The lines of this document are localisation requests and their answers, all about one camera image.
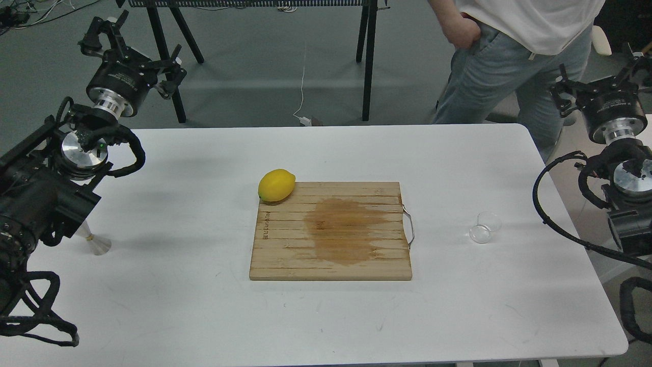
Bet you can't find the clear plastic measuring cup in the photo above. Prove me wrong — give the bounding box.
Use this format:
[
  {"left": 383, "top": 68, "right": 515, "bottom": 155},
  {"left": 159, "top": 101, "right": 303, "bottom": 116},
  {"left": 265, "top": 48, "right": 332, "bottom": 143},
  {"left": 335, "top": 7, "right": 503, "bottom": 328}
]
[{"left": 468, "top": 211, "right": 503, "bottom": 244}]

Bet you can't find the white cable with plug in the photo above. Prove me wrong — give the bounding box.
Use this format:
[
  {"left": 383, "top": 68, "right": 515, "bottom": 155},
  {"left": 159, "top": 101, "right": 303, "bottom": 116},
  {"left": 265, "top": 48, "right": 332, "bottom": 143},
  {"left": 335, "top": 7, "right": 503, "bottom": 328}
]
[{"left": 292, "top": 41, "right": 314, "bottom": 127}]

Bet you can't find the black trestle table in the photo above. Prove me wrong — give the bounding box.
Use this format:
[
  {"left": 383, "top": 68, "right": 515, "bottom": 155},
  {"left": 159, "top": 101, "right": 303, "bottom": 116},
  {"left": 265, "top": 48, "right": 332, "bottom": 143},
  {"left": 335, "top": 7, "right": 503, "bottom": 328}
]
[{"left": 120, "top": 1, "right": 397, "bottom": 127}]

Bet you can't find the yellow lemon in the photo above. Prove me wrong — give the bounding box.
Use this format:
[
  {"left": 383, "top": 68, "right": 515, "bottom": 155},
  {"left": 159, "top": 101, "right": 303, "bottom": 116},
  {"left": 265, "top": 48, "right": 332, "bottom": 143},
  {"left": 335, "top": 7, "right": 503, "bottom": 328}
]
[{"left": 258, "top": 169, "right": 296, "bottom": 202}]

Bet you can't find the wooden cutting board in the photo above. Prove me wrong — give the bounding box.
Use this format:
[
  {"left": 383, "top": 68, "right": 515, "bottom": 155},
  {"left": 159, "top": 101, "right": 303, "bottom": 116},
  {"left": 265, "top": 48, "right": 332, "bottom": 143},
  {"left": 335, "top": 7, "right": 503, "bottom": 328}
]
[{"left": 249, "top": 181, "right": 413, "bottom": 281}]

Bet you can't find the steel jigger shaker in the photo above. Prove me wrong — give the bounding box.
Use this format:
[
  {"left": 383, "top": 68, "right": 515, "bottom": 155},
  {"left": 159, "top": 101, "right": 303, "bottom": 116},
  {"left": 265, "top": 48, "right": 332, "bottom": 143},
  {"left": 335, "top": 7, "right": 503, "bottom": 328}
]
[{"left": 74, "top": 220, "right": 112, "bottom": 256}]

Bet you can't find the person in white shirt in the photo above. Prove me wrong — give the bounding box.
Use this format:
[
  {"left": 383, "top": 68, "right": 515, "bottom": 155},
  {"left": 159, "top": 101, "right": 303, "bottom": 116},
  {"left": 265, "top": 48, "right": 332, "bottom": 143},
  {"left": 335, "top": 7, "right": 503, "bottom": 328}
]
[{"left": 429, "top": 1, "right": 605, "bottom": 161}]

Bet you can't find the grey office chair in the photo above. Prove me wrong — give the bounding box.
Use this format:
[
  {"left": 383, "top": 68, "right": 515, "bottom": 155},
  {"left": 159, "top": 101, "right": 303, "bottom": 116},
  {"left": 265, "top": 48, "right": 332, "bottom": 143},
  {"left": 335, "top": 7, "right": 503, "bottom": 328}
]
[{"left": 591, "top": 25, "right": 613, "bottom": 56}]

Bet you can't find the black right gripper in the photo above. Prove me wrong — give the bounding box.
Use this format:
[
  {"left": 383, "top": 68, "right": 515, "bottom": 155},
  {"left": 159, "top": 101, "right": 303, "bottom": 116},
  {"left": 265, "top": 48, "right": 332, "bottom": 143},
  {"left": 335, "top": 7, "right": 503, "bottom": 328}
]
[{"left": 549, "top": 43, "right": 651, "bottom": 144}]

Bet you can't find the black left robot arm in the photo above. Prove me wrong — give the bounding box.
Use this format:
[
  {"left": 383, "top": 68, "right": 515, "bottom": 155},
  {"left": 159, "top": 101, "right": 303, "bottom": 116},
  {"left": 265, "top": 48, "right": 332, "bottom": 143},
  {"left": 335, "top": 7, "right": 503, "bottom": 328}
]
[{"left": 1, "top": 10, "right": 186, "bottom": 347}]

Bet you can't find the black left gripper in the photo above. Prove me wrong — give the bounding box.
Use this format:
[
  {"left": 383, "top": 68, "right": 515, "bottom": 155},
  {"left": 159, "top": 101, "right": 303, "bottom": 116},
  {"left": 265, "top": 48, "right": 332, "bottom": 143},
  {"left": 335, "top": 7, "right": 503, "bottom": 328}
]
[{"left": 78, "top": 10, "right": 187, "bottom": 118}]

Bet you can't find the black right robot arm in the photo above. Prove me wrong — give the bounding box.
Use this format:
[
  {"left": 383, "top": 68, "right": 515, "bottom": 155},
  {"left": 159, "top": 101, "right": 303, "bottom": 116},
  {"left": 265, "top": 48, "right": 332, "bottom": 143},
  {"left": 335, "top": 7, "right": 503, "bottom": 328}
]
[{"left": 532, "top": 44, "right": 651, "bottom": 270}]

